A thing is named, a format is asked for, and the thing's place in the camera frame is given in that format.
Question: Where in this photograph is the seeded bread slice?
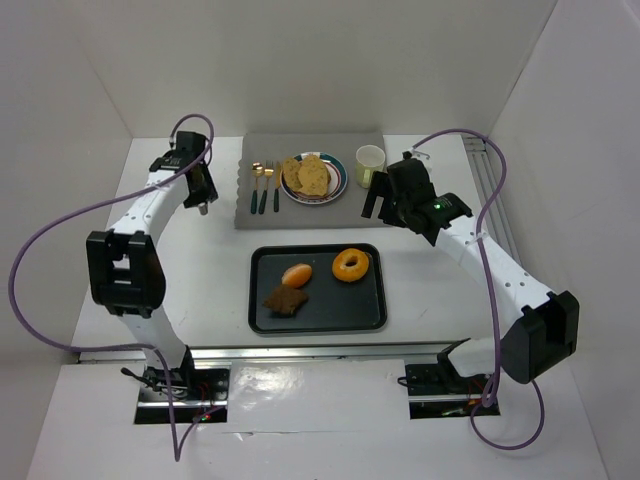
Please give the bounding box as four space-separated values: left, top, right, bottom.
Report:
282 157 302 192
299 153 333 191
295 155 330 197

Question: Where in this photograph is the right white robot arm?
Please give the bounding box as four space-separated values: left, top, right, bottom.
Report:
362 158 580 384

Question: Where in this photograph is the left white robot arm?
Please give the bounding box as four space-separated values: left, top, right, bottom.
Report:
86 150 218 390

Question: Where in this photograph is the brown chocolate bread piece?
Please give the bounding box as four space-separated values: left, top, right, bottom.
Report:
263 284 309 317

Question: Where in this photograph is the pale green mug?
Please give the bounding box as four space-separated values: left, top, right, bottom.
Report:
355 145 386 189

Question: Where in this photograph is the white plate green red rim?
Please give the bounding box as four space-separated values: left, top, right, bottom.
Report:
281 152 348 205

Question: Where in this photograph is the orange glazed donut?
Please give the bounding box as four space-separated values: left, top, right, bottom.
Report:
332 248 370 283

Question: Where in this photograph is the grey placemat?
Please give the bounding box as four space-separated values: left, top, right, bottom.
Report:
234 131 385 230

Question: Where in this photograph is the orange round bun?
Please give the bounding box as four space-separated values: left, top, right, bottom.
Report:
281 263 313 289

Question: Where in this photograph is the black serving tray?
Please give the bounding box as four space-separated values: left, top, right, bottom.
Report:
248 243 387 335

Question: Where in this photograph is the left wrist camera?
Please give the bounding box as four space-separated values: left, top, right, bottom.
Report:
169 131 208 170

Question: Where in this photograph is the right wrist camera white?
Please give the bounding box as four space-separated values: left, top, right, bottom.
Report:
402 150 433 173

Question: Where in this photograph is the gold spoon green handle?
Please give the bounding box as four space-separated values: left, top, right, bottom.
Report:
250 162 264 214

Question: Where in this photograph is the gold fork green handle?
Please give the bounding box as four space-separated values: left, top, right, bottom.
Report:
258 161 274 215

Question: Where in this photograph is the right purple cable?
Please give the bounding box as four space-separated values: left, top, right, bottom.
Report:
412 129 546 451

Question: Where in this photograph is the purple cable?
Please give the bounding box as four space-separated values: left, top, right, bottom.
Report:
8 113 216 462
412 129 546 451

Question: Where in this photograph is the aluminium rail right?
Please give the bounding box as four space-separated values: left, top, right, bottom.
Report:
462 135 521 261

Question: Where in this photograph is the aluminium rail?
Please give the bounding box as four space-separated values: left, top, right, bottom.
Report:
74 340 456 364
462 135 521 261

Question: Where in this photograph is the aluminium rail front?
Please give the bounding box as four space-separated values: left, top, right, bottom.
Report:
74 340 456 364

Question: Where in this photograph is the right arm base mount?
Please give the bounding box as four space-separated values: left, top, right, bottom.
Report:
397 340 490 420

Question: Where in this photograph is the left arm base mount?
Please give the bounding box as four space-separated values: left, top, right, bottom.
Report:
120 367 230 425

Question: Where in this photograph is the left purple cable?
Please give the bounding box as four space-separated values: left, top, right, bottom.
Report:
8 113 216 462

